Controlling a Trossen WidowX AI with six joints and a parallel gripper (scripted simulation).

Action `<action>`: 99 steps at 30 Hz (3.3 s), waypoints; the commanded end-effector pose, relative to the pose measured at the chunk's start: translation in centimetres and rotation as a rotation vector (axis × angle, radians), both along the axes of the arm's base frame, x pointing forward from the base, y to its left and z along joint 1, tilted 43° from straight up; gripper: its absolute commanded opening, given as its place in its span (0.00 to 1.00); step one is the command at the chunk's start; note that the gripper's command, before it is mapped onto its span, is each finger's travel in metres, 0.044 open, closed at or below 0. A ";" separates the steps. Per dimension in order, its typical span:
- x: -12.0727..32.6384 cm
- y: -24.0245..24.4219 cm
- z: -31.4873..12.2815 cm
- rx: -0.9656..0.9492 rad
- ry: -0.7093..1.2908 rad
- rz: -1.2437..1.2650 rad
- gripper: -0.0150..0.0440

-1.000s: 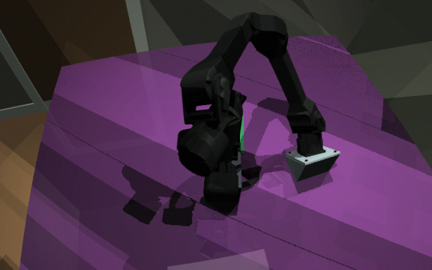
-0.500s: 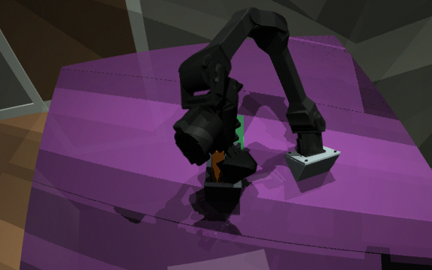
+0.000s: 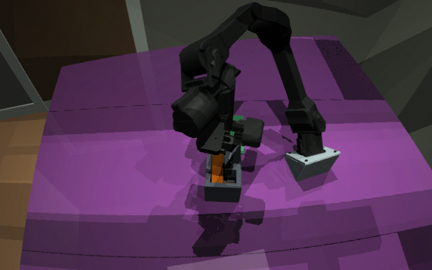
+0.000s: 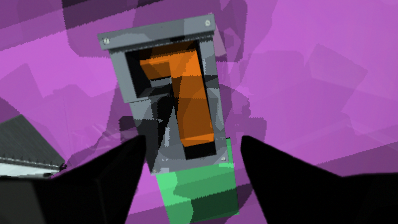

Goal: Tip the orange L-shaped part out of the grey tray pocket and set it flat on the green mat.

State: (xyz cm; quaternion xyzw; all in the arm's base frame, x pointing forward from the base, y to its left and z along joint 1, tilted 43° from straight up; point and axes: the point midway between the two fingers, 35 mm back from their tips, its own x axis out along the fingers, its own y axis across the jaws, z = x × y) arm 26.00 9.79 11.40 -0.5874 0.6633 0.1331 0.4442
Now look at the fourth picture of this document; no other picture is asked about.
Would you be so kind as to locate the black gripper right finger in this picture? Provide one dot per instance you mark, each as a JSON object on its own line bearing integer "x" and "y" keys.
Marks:
{"x": 293, "y": 191}

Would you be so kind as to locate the orange l-shaped part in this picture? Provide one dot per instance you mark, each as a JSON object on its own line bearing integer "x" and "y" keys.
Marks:
{"x": 180, "y": 61}

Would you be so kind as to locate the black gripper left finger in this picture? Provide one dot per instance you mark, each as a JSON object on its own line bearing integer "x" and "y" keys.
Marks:
{"x": 100, "y": 191}

